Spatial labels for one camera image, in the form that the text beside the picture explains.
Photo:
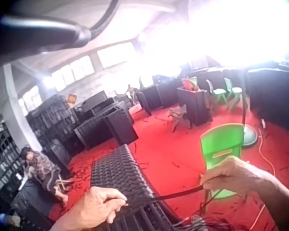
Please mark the person's right hand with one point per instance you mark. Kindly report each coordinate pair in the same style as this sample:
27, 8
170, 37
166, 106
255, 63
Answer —
238, 178

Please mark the person's left hand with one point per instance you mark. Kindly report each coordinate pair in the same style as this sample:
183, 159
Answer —
94, 204

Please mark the person's left fingers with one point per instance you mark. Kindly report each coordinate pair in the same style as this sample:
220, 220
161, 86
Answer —
115, 196

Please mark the person's right fingers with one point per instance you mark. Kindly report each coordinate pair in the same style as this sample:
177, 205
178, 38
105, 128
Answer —
210, 181

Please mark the black rattan strip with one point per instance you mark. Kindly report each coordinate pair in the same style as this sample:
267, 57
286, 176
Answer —
173, 195

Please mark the black woven rattan panel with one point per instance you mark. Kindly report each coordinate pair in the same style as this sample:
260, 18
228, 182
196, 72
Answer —
125, 173

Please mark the bundle of loose black strips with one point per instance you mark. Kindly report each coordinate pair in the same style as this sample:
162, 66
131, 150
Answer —
207, 216

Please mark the small wooden stool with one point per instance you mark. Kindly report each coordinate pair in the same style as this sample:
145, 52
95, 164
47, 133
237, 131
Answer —
65, 184
179, 118

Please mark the black rattan table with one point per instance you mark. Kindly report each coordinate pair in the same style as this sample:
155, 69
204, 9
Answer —
98, 127

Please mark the black rattan cabinet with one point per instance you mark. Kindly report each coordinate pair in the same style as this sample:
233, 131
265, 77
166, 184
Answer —
195, 106

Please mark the standing fan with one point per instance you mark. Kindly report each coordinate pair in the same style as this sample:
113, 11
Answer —
245, 108

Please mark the pale green plastic chair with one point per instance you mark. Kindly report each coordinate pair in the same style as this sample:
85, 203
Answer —
233, 90
216, 92

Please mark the stack of black crates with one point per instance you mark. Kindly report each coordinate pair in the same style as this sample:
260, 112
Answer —
53, 120

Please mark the red plastic chair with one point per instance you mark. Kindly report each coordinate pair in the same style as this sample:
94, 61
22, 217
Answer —
189, 84

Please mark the row of black rattan furniture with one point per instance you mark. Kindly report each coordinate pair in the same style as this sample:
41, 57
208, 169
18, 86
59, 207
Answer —
159, 93

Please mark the large black rattan furniture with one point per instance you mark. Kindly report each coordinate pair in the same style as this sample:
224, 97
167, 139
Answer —
274, 96

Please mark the black metal rack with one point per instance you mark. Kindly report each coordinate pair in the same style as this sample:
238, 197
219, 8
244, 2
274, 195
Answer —
3, 158

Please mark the yellow wall sign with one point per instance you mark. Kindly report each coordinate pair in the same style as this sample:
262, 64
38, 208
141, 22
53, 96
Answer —
71, 98

